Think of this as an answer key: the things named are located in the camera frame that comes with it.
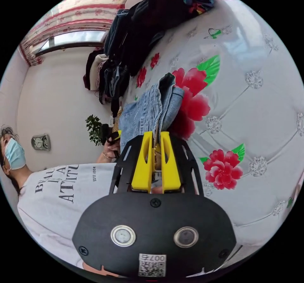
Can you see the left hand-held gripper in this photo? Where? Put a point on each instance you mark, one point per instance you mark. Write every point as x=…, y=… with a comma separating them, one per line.
x=105, y=131

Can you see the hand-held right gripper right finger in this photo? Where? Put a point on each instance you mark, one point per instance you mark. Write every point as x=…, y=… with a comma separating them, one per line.
x=170, y=169

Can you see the green potted plant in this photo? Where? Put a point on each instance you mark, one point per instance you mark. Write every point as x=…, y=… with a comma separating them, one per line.
x=94, y=129

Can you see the light blue jeans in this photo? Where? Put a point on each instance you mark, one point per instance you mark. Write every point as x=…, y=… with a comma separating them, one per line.
x=142, y=114

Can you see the wall clock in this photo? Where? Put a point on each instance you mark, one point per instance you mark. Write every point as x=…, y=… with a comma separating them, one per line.
x=40, y=142

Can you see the bed with floral quilt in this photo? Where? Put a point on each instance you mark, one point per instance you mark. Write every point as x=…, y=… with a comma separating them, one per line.
x=249, y=111

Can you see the person's right hand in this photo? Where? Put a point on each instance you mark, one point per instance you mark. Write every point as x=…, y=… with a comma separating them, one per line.
x=99, y=270

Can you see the pink floral striped curtain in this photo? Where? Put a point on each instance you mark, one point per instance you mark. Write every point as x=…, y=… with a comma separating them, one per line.
x=71, y=9

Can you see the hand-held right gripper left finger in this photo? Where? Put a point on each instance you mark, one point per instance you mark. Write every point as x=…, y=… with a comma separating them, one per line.
x=140, y=166

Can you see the person's body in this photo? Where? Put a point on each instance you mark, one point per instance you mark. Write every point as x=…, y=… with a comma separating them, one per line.
x=54, y=197

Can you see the window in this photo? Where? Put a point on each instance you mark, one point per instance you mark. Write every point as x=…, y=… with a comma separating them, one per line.
x=71, y=41

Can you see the person's left hand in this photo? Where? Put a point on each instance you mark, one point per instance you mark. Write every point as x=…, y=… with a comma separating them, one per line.
x=112, y=150

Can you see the person's left forearm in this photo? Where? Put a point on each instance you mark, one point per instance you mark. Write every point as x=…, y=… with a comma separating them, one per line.
x=101, y=160

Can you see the pile of clothes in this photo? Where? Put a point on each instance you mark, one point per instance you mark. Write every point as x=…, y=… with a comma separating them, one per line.
x=126, y=45

